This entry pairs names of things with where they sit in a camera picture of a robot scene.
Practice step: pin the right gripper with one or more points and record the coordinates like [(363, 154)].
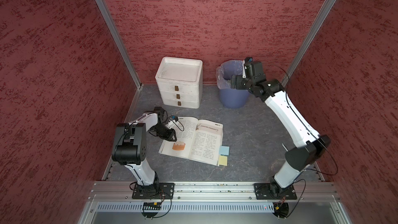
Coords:
[(239, 79)]

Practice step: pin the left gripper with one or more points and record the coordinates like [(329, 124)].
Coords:
[(169, 136)]

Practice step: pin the magazine book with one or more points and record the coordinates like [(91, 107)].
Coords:
[(197, 140)]

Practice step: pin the blue sticky note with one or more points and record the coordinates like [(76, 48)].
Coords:
[(224, 150)]

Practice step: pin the yellow sticky note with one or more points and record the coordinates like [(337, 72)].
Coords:
[(223, 160)]

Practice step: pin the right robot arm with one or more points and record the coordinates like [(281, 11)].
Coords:
[(309, 144)]

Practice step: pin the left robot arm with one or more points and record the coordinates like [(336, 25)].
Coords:
[(130, 149)]

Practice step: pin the clear bin liner bag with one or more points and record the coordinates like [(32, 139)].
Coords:
[(225, 72)]

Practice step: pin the blue trash bin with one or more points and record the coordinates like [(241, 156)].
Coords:
[(232, 98)]

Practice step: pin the white three-drawer box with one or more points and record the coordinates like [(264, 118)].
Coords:
[(180, 82)]

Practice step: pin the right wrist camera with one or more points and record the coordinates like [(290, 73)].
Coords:
[(253, 69)]

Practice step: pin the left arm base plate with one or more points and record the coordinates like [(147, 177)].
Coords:
[(160, 191)]

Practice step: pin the aluminium front rail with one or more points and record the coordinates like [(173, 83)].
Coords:
[(215, 191)]

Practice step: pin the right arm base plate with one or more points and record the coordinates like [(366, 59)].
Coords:
[(272, 191)]

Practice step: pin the right corner aluminium post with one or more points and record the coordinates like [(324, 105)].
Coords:
[(311, 34)]

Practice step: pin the corner aluminium post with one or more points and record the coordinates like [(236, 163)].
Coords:
[(311, 34), (118, 41)]

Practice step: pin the left corner aluminium post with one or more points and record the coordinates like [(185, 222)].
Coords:
[(118, 41)]

